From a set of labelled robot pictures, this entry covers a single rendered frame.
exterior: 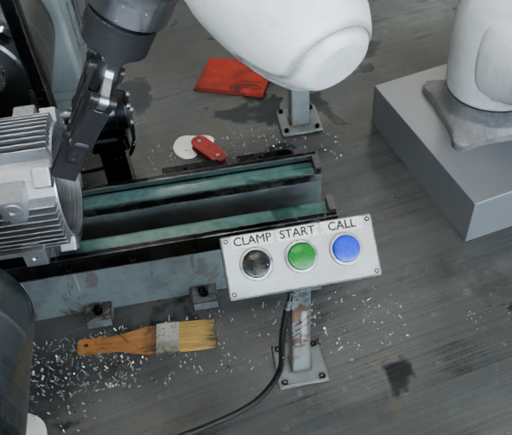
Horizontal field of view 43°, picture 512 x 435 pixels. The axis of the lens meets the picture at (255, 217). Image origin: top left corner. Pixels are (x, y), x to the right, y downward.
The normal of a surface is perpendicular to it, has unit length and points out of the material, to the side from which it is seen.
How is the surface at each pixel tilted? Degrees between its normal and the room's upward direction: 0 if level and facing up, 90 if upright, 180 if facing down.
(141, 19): 90
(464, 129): 16
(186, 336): 1
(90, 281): 90
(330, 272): 36
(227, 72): 2
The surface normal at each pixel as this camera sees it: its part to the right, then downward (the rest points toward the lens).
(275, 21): -0.39, 0.26
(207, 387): -0.06, -0.68
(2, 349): 0.90, -0.39
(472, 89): -0.66, 0.65
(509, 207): 0.34, 0.68
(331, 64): 0.51, 0.80
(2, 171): 0.03, -0.19
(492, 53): -0.84, 0.38
